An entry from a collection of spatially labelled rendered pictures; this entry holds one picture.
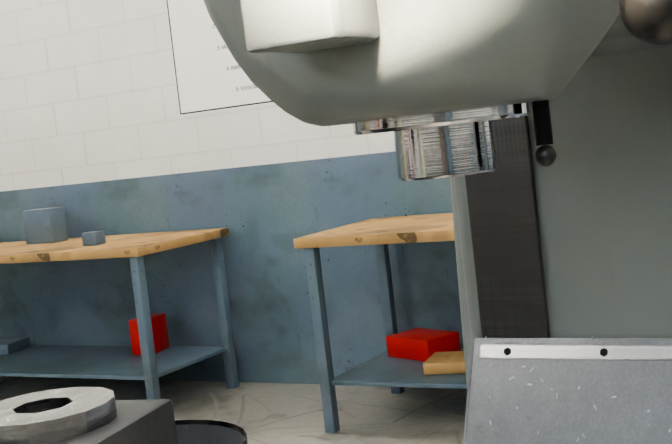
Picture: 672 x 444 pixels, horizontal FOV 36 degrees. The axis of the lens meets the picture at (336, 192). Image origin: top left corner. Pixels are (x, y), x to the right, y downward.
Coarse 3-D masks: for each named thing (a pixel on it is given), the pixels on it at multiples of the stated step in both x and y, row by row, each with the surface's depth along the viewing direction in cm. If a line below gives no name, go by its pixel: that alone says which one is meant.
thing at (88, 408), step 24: (0, 408) 66; (24, 408) 67; (48, 408) 68; (72, 408) 64; (96, 408) 64; (120, 408) 68; (144, 408) 67; (168, 408) 69; (0, 432) 61; (24, 432) 61; (48, 432) 61; (72, 432) 62; (96, 432) 63; (120, 432) 63; (144, 432) 65; (168, 432) 68
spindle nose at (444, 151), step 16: (432, 128) 48; (448, 128) 48; (464, 128) 48; (480, 128) 48; (400, 144) 49; (416, 144) 48; (432, 144) 48; (448, 144) 48; (464, 144) 48; (480, 144) 48; (400, 160) 49; (416, 160) 48; (432, 160) 48; (448, 160) 48; (464, 160) 48; (480, 160) 48; (400, 176) 50; (416, 176) 49; (432, 176) 48; (448, 176) 48
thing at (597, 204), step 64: (640, 64) 82; (512, 128) 87; (576, 128) 85; (640, 128) 82; (512, 192) 88; (576, 192) 85; (640, 192) 83; (512, 256) 88; (576, 256) 86; (640, 256) 83; (512, 320) 89; (576, 320) 86; (640, 320) 84
